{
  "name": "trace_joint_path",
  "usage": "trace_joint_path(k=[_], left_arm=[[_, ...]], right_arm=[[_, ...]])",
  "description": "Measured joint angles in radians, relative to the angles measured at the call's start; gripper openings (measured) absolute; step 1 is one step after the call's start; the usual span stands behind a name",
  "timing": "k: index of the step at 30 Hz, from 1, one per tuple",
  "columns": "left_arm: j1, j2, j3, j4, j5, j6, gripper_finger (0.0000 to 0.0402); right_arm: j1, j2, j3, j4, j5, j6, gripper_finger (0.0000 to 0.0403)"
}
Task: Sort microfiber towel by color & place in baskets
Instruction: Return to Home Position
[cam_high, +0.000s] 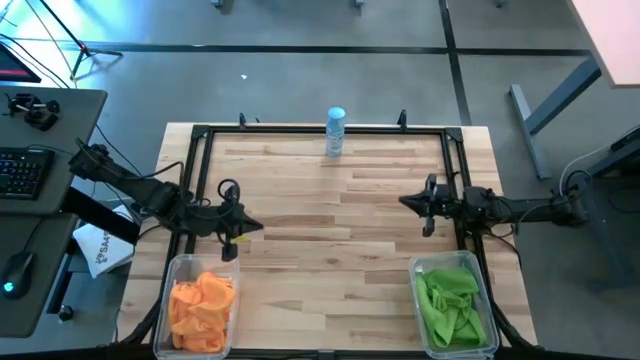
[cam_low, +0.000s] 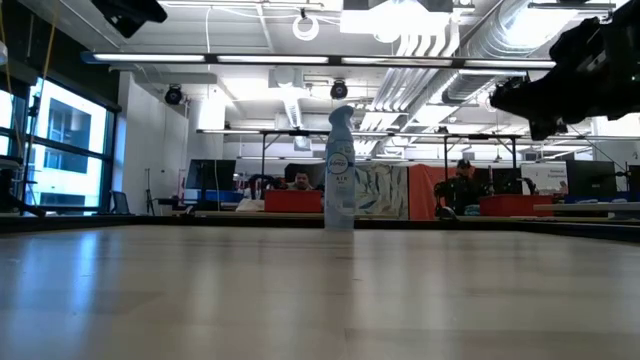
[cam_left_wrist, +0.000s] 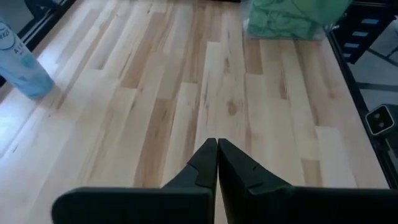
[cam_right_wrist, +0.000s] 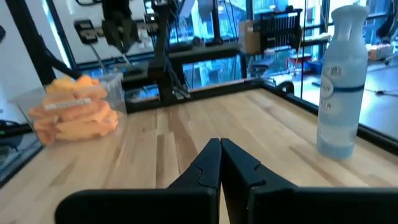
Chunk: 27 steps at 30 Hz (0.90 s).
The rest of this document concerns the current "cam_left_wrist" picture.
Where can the clear plastic bin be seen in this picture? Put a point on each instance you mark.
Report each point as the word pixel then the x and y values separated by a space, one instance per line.
pixel 245 31

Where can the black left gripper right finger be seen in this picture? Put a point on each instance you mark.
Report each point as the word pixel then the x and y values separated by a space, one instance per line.
pixel 264 202

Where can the silver frame bracket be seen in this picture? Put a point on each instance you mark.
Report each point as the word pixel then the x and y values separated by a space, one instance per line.
pixel 380 119

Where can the black slotted bracket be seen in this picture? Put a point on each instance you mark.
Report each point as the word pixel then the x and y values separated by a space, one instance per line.
pixel 345 31

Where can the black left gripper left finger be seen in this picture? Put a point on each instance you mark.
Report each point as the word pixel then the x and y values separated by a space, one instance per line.
pixel 186 202

